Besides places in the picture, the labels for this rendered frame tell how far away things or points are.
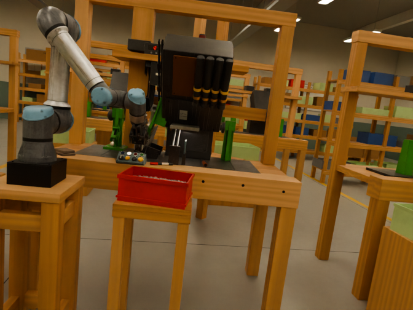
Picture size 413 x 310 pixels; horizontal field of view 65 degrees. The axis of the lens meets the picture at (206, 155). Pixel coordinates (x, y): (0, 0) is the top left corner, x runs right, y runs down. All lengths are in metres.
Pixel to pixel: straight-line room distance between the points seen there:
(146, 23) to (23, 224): 1.50
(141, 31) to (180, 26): 9.86
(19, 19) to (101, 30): 2.61
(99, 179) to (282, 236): 1.06
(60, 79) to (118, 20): 10.76
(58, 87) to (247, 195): 1.08
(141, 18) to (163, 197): 1.37
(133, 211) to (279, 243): 0.89
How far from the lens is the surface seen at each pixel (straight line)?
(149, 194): 1.44
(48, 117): 1.51
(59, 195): 1.40
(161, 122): 1.96
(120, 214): 1.46
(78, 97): 2.45
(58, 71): 1.62
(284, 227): 1.90
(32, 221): 1.50
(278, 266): 1.99
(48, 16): 1.53
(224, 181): 1.76
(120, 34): 12.25
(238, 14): 2.40
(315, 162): 6.99
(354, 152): 11.31
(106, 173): 1.81
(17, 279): 1.92
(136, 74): 2.35
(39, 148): 1.51
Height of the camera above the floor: 1.26
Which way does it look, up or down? 9 degrees down
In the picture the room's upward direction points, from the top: 7 degrees clockwise
